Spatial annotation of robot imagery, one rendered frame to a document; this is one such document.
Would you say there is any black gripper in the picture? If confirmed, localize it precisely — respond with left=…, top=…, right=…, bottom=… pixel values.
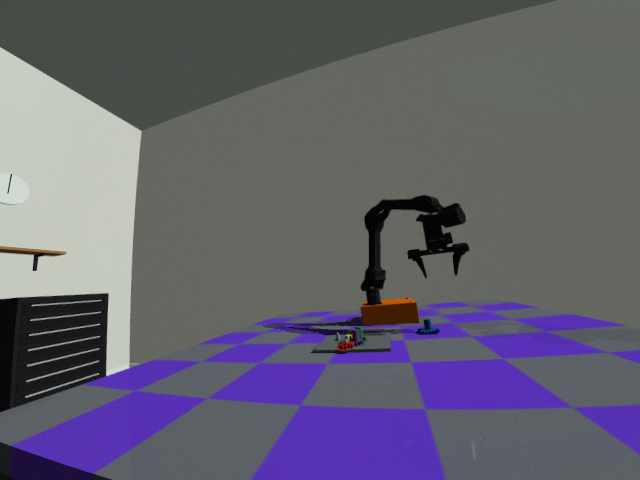
left=407, top=229, right=470, bottom=278

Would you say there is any blue gear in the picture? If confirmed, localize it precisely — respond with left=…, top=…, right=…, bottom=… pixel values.
left=418, top=319, right=440, bottom=335

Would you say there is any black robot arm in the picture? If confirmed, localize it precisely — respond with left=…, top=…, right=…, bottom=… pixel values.
left=361, top=195, right=466, bottom=305

